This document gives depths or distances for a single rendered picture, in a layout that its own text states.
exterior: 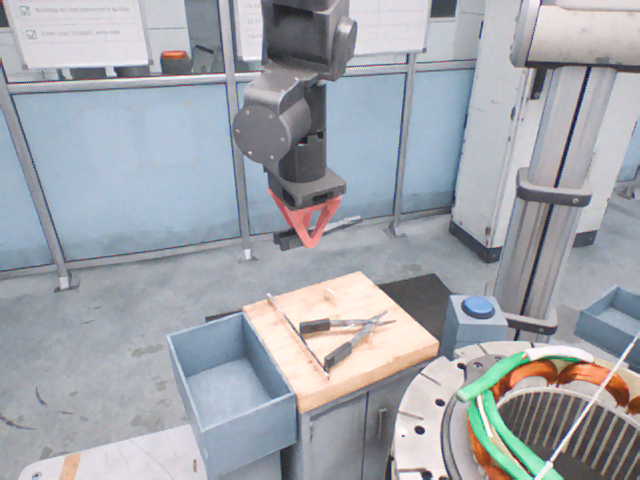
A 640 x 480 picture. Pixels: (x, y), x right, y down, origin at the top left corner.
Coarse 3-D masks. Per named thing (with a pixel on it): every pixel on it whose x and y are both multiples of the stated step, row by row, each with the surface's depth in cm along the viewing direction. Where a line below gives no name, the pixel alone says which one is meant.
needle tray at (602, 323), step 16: (624, 288) 69; (592, 304) 66; (608, 304) 71; (624, 304) 70; (576, 320) 66; (592, 320) 64; (608, 320) 69; (624, 320) 69; (592, 336) 64; (608, 336) 63; (624, 336) 61; (608, 352) 63; (624, 352) 62
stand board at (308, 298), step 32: (320, 288) 69; (352, 288) 69; (256, 320) 63; (384, 320) 63; (288, 352) 57; (320, 352) 57; (352, 352) 57; (384, 352) 57; (416, 352) 57; (320, 384) 53; (352, 384) 54
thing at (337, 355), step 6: (348, 342) 54; (336, 348) 53; (342, 348) 53; (348, 348) 54; (330, 354) 53; (336, 354) 53; (342, 354) 54; (348, 354) 55; (324, 360) 52; (330, 360) 52; (336, 360) 53; (342, 360) 54; (324, 366) 53; (330, 366) 53
